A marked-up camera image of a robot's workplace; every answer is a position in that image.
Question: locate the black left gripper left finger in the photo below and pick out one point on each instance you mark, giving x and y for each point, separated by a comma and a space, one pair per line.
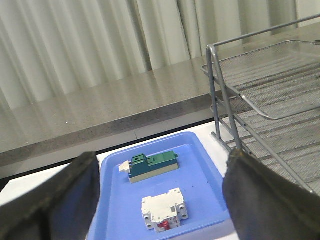
61, 208

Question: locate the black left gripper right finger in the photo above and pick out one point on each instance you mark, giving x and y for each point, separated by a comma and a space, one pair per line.
265, 206

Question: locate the silver mesh tray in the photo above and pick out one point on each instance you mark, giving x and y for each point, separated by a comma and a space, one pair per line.
276, 81
278, 135
304, 160

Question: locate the blue plastic tray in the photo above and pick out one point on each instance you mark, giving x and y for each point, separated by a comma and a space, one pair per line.
119, 215

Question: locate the grey stone counter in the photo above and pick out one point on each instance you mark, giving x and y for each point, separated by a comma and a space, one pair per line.
97, 118

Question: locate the white circuit breaker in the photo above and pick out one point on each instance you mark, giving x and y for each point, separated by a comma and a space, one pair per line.
165, 211

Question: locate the silver metal rack frame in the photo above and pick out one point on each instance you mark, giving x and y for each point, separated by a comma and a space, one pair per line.
225, 127

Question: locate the green and beige switch module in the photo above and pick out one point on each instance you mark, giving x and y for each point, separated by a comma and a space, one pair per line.
142, 167

